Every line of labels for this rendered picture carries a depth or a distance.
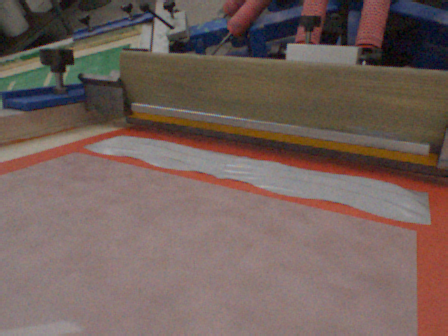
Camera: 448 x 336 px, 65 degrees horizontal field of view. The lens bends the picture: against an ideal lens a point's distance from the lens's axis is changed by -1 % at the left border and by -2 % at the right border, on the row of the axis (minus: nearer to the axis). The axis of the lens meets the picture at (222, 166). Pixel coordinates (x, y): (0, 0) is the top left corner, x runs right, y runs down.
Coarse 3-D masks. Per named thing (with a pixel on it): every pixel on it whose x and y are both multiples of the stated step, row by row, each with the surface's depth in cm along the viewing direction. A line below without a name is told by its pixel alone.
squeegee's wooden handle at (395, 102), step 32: (128, 64) 46; (160, 64) 44; (192, 64) 42; (224, 64) 40; (256, 64) 38; (288, 64) 37; (320, 64) 36; (352, 64) 35; (128, 96) 48; (160, 96) 45; (192, 96) 43; (224, 96) 41; (256, 96) 39; (288, 96) 38; (320, 96) 36; (352, 96) 35; (384, 96) 34; (416, 96) 32; (352, 128) 36; (384, 128) 34; (416, 128) 33
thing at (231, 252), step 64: (256, 192) 31; (128, 256) 21; (192, 256) 21; (256, 256) 21; (320, 256) 22; (384, 256) 22; (0, 320) 16; (64, 320) 16; (128, 320) 16; (192, 320) 16; (256, 320) 17; (320, 320) 17; (384, 320) 17
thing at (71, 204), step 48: (192, 144) 44; (240, 144) 45; (0, 192) 29; (48, 192) 29; (96, 192) 29; (144, 192) 30; (192, 192) 30; (0, 240) 22; (48, 240) 22; (96, 240) 22; (0, 288) 18; (48, 288) 18
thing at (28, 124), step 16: (0, 112) 41; (16, 112) 41; (32, 112) 43; (48, 112) 45; (64, 112) 47; (80, 112) 49; (96, 112) 52; (0, 128) 40; (16, 128) 41; (32, 128) 43; (48, 128) 45; (64, 128) 47; (0, 144) 40
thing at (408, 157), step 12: (156, 120) 48; (168, 120) 47; (180, 120) 46; (192, 120) 45; (240, 132) 43; (252, 132) 42; (264, 132) 41; (300, 144) 40; (312, 144) 39; (324, 144) 38; (336, 144) 38; (348, 144) 37; (384, 156) 36; (396, 156) 35; (408, 156) 35; (420, 156) 34; (432, 156) 34
